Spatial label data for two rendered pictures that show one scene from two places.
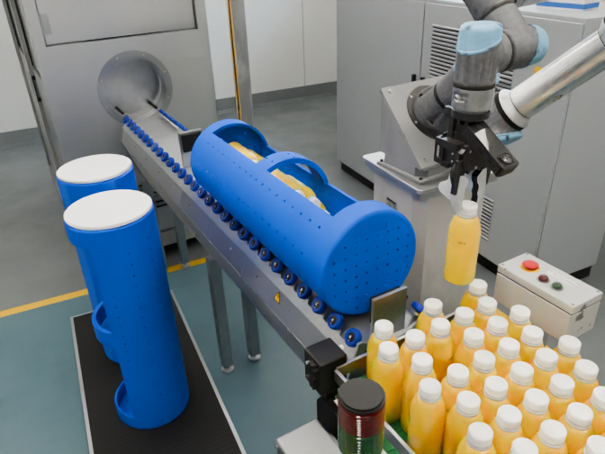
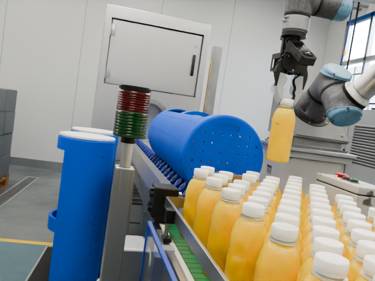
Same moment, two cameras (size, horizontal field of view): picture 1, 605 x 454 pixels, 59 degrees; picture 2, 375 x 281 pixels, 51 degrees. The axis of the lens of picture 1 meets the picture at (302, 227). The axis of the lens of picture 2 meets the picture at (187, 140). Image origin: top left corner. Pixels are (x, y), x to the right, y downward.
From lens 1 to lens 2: 72 cm
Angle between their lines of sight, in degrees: 29
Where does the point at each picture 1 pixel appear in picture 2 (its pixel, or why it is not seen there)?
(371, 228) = (227, 127)
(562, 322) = not seen: hidden behind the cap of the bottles
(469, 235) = (283, 117)
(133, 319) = (73, 211)
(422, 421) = (201, 203)
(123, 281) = (76, 179)
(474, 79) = (293, 6)
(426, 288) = not seen: hidden behind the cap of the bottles
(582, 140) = not seen: outside the picture
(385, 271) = (234, 169)
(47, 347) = (23, 263)
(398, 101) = (284, 96)
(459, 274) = (274, 150)
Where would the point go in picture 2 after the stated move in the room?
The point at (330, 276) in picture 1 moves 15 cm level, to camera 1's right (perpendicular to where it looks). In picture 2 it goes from (190, 150) to (235, 158)
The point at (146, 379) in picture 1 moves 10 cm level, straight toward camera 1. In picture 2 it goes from (65, 266) to (60, 275)
